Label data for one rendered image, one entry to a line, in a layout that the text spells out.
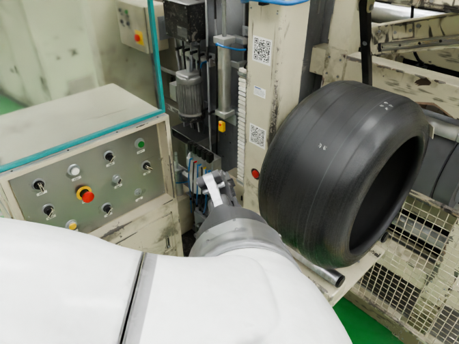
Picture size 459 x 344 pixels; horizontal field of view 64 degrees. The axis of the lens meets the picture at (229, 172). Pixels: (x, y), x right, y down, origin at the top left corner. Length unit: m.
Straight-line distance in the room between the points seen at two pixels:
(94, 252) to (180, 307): 0.05
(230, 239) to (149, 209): 1.20
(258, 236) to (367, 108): 0.76
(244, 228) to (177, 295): 0.12
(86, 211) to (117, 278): 1.19
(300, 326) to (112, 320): 0.08
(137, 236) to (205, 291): 1.30
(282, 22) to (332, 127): 0.32
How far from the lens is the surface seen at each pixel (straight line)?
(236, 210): 0.34
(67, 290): 0.18
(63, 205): 1.31
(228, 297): 0.19
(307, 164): 0.94
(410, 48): 1.34
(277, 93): 1.15
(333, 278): 1.23
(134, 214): 1.46
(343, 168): 0.91
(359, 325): 2.28
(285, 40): 1.11
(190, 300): 0.18
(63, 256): 0.19
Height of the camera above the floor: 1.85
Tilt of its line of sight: 36 degrees down
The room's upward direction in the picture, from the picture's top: straight up
